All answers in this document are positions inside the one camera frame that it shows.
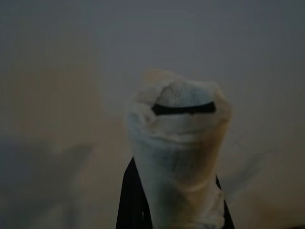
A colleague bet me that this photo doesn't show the white cloth handle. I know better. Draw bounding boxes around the white cloth handle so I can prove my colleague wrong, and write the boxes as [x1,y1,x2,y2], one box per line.
[124,69,232,229]

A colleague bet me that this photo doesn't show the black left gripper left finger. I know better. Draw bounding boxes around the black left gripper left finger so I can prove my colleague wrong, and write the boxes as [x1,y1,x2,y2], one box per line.
[116,158,153,229]

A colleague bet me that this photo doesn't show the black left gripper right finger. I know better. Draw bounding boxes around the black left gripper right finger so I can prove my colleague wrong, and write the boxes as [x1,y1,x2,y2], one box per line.
[215,176,236,229]

